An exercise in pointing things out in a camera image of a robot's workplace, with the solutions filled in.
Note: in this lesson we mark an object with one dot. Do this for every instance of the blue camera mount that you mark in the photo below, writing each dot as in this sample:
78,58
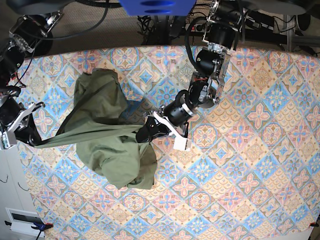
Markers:
157,7

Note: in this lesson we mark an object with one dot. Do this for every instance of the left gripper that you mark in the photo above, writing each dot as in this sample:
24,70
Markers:
177,113

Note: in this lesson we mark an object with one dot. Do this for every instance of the blue orange clamp bottom left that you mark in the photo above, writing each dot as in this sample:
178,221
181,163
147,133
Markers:
36,226

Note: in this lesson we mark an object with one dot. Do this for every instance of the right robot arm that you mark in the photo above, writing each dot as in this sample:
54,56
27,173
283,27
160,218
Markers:
28,36

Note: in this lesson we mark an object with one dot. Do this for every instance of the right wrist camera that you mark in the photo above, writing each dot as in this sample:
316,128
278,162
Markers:
7,140

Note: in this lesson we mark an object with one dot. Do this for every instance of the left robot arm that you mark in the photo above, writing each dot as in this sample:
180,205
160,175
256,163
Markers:
223,25

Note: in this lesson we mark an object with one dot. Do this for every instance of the patterned tablecloth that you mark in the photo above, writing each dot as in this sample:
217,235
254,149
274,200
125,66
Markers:
252,172

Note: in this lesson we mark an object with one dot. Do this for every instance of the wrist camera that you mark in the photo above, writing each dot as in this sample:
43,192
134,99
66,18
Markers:
7,140
181,144

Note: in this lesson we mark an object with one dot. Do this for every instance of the orange clamp bottom right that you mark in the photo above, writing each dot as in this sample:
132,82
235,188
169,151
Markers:
314,224

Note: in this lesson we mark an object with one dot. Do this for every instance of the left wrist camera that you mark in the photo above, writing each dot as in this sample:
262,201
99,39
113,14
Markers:
181,144

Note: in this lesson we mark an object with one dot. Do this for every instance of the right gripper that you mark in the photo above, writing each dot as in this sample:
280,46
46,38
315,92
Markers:
26,130

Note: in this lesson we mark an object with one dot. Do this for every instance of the green t-shirt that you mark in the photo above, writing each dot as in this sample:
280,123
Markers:
105,143

